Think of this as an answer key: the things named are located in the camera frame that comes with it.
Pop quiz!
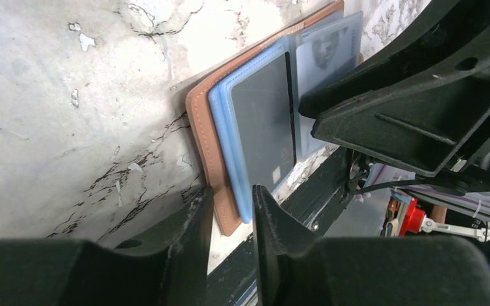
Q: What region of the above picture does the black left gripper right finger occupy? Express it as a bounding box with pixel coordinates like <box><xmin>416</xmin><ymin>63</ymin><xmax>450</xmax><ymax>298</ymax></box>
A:
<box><xmin>252</xmin><ymin>185</ymin><xmax>490</xmax><ymax>305</ymax></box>

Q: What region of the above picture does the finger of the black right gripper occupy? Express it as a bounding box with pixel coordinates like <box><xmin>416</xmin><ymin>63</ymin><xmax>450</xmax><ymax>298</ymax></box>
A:
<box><xmin>312</xmin><ymin>57</ymin><xmax>490</xmax><ymax>177</ymax></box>
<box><xmin>299</xmin><ymin>1</ymin><xmax>490</xmax><ymax>119</ymax></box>

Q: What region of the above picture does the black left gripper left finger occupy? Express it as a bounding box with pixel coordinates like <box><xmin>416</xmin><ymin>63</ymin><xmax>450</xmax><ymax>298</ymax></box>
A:
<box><xmin>0</xmin><ymin>186</ymin><xmax>214</xmax><ymax>305</ymax></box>

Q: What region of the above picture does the white card with portrait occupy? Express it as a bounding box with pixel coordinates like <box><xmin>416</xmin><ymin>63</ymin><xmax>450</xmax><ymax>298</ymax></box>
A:
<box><xmin>291</xmin><ymin>6</ymin><xmax>363</xmax><ymax>161</ymax></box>

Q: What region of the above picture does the tan leather card holder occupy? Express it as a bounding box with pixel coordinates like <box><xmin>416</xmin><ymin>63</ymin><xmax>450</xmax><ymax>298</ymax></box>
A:
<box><xmin>185</xmin><ymin>1</ymin><xmax>345</xmax><ymax>236</ymax></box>

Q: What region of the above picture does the dark grey credit card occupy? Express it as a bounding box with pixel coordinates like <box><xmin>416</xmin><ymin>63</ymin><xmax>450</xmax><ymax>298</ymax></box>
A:
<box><xmin>230</xmin><ymin>52</ymin><xmax>295</xmax><ymax>193</ymax></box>

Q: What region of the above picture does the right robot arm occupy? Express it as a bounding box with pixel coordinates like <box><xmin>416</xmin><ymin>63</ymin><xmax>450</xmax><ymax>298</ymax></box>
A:
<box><xmin>299</xmin><ymin>1</ymin><xmax>490</xmax><ymax>196</ymax></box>

